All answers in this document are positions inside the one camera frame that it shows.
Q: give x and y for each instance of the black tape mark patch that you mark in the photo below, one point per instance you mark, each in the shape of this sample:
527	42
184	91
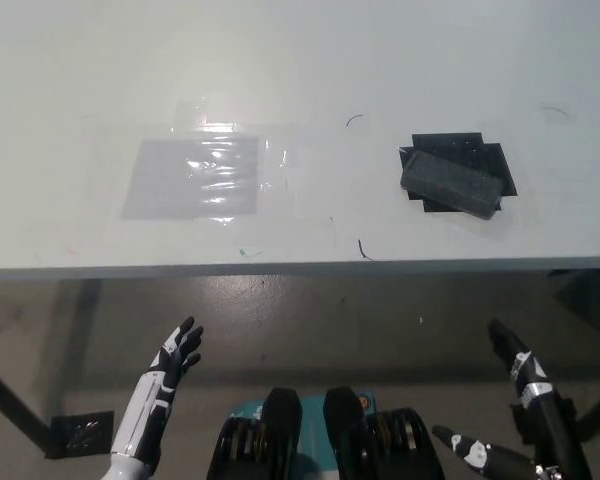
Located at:
455	142

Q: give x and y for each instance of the clear plastic film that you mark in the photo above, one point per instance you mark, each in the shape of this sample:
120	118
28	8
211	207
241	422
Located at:
276	160

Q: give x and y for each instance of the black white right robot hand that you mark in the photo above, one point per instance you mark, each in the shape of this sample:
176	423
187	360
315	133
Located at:
562	440

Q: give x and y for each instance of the dark grey whiteboard eraser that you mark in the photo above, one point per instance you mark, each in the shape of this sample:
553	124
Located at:
447	182

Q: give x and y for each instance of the grey rectangular sheet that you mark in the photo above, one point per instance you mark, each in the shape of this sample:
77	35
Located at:
180	185

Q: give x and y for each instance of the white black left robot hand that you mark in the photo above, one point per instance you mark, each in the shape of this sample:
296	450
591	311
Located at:
147	405

